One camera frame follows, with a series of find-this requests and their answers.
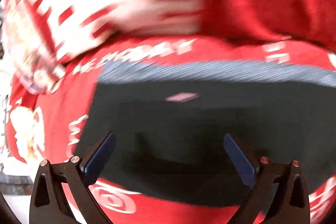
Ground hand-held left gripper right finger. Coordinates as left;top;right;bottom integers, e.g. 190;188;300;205
223;133;311;224

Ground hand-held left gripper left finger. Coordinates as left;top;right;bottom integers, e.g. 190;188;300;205
29;132;117;224

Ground black pants with patterned waistband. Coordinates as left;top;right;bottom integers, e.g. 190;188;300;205
75;60;336;207

